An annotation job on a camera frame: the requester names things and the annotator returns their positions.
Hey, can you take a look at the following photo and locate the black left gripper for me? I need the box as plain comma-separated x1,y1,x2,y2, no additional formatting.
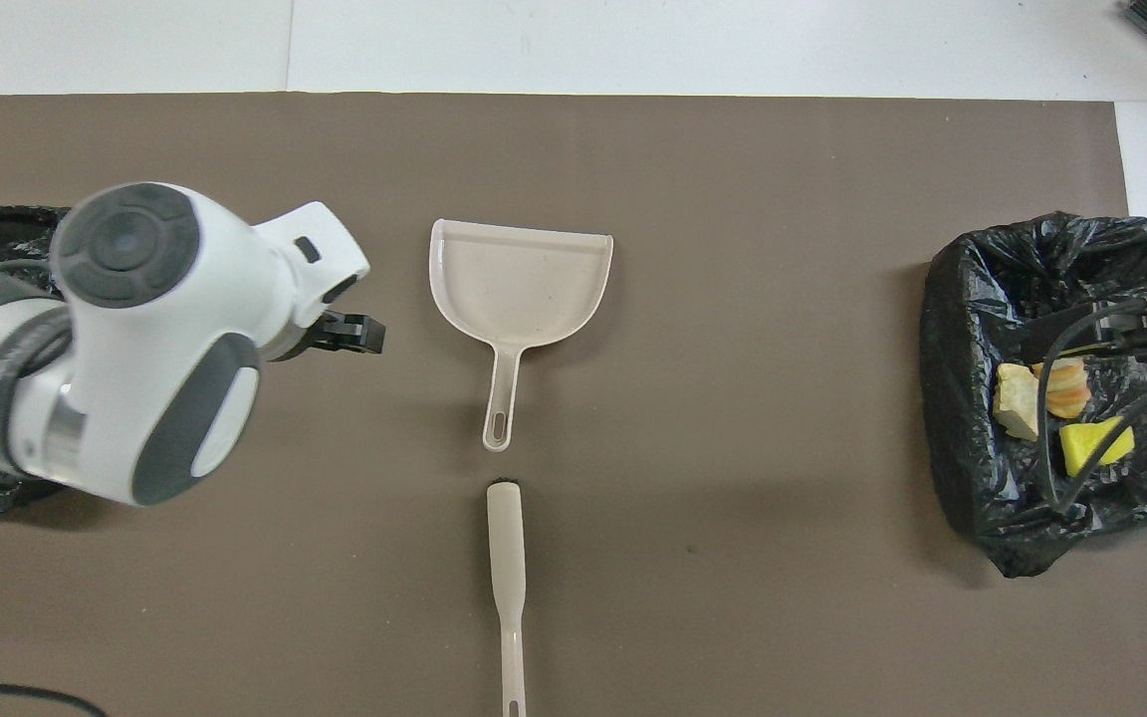
270,304,387,363

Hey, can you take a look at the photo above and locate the toy croissant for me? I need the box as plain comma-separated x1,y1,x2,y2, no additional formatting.
992,362,1044,442
1032,357,1093,420

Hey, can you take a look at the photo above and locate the yellow sponge piece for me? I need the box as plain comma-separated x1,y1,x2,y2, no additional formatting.
1059,415,1136,480

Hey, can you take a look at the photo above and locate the beige plastic dustpan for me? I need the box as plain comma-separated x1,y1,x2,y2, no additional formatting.
428,218,615,453

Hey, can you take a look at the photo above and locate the beige hand brush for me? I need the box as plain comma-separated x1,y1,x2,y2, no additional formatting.
486,480,529,717

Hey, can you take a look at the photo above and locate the brown table mat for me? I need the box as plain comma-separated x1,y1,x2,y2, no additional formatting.
0,93,1147,717

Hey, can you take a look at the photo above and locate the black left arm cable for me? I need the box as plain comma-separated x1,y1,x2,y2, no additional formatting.
0,257,109,717

